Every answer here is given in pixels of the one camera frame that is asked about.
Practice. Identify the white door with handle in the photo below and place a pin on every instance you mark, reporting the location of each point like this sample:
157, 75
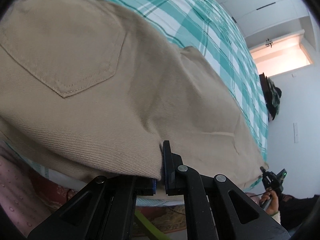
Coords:
281, 55

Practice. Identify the pink dotted pajama leg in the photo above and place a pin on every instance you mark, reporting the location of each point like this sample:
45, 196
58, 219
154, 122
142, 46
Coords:
18, 197

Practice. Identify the teal plaid bed cover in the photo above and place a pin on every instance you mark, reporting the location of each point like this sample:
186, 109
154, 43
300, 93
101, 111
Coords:
205, 25

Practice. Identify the khaki beige pants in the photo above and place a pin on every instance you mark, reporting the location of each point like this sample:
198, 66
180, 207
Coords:
89, 87

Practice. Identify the white wardrobe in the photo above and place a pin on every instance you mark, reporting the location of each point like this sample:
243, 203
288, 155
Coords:
262, 20

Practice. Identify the pile of dark clothes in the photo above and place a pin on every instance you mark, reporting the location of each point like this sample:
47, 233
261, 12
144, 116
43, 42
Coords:
273, 98

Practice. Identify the person right hand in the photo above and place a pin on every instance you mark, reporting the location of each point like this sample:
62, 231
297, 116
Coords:
274, 204

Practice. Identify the dark wooden nightstand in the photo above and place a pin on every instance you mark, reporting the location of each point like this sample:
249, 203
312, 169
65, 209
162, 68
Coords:
264, 85

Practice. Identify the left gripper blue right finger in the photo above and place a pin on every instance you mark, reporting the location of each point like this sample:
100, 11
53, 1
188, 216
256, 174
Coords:
215, 208

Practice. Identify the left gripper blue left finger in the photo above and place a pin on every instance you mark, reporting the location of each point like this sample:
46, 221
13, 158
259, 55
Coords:
103, 209

